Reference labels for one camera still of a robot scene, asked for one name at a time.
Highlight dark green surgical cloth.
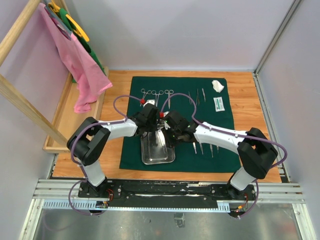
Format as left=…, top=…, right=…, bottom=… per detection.
left=119, top=76, right=241, bottom=173

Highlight steel forceps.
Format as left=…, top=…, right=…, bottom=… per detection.
left=151, top=90, right=164, bottom=106
left=140, top=88, right=152, bottom=99

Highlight steel instrument tray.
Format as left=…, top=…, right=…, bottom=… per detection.
left=140, top=128, right=176, bottom=165

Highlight steel tweezers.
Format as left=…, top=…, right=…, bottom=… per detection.
left=188, top=91, right=193, bottom=105
left=196, top=89, right=200, bottom=105
left=201, top=88, right=206, bottom=102

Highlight steel surgical scissors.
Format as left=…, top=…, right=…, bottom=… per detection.
left=164, top=89, right=174, bottom=109

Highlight blue suture packet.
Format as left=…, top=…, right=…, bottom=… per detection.
left=213, top=97, right=225, bottom=112

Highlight white gauze roll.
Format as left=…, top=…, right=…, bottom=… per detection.
left=211, top=80, right=225, bottom=93

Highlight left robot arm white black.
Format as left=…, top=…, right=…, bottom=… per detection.
left=66, top=103, right=160, bottom=198

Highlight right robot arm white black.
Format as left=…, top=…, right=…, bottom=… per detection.
left=163, top=111, right=278, bottom=200

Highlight pink cloth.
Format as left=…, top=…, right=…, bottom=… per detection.
left=38, top=3, right=113, bottom=114

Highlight green garment on hanger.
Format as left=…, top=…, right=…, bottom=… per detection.
left=58, top=7, right=106, bottom=74

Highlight grey hanger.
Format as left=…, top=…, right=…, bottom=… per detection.
left=44, top=3, right=72, bottom=39

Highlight yellow hanger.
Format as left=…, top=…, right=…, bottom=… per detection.
left=47, top=0, right=90, bottom=43

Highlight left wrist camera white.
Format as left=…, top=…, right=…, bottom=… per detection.
left=146, top=99, right=156, bottom=106

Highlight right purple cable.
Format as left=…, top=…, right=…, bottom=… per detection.
left=159, top=92, right=288, bottom=218

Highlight purple cable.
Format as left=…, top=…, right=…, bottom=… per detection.
left=159, top=92, right=288, bottom=218
left=67, top=94, right=146, bottom=216

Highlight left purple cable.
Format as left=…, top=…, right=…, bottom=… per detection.
left=67, top=94, right=146, bottom=216

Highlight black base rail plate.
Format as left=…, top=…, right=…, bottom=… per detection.
left=77, top=179, right=256, bottom=209

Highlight wooden rack frame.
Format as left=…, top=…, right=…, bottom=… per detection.
left=0, top=10, right=103, bottom=156

